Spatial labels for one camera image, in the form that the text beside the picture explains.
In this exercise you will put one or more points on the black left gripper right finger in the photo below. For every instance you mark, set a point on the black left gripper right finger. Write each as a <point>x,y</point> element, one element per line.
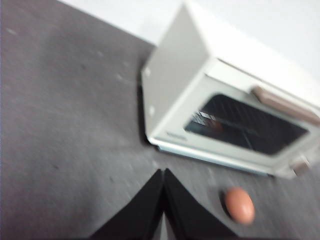
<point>187,215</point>

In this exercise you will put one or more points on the brown egg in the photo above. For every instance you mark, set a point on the brown egg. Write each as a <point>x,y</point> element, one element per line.
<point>239,205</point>

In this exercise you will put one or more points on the cream oven knob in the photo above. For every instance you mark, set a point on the cream oven knob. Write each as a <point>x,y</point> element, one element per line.
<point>301,167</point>

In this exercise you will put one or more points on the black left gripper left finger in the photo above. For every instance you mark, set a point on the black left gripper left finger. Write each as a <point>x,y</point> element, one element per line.
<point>140,215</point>

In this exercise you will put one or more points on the cream Toshiba toaster oven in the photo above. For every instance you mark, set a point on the cream Toshiba toaster oven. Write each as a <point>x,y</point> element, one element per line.
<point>180,62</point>

